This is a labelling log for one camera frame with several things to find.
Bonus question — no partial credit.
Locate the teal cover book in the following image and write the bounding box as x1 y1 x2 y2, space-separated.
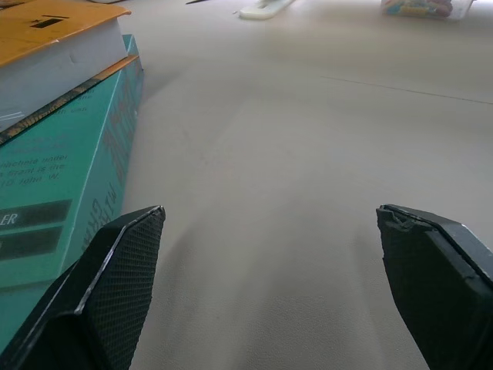
0 33 145 343

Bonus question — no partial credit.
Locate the clear box of colourful items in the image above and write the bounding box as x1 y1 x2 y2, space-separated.
380 0 475 22

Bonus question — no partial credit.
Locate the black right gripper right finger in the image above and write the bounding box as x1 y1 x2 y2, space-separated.
375 203 493 370

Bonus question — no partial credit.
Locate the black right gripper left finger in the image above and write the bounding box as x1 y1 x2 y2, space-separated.
0 205 166 370

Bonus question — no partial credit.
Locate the orange cover book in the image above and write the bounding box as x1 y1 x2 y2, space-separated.
0 0 140 146

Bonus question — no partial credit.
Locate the white plastic object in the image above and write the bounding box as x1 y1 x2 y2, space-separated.
238 0 293 19

